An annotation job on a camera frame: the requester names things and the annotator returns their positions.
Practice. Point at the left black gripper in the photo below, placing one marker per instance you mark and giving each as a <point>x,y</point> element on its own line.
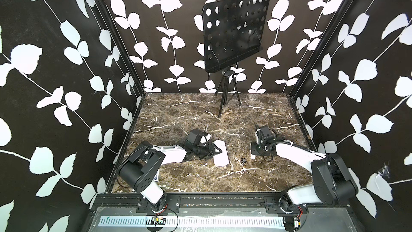
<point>210,151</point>

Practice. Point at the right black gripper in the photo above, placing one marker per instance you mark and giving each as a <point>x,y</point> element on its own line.
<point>253,150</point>

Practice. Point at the white digital alarm clock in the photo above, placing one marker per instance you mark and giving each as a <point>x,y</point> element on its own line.
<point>222,159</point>

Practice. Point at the black gold AAA battery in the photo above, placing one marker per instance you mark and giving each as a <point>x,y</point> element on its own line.
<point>243,161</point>

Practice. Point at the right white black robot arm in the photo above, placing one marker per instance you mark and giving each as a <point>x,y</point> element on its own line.
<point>331,184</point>

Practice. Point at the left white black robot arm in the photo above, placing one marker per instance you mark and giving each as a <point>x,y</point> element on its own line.
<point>138,170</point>

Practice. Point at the blue playing card deck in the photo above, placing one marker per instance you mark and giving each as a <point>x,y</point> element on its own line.
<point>156,177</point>

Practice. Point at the black perforated music stand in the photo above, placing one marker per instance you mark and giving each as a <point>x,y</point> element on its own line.
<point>232,31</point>

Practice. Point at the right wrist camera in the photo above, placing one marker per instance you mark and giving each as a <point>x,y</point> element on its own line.
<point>265,133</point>

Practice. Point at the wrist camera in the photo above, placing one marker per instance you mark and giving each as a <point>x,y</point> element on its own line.
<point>198,138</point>
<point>265,133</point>

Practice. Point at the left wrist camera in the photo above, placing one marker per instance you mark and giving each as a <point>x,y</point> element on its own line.
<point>198,138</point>

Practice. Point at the white slotted cable duct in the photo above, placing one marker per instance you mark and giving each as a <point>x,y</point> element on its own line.
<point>173,222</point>

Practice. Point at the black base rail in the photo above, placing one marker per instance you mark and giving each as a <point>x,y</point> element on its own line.
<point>177,202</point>

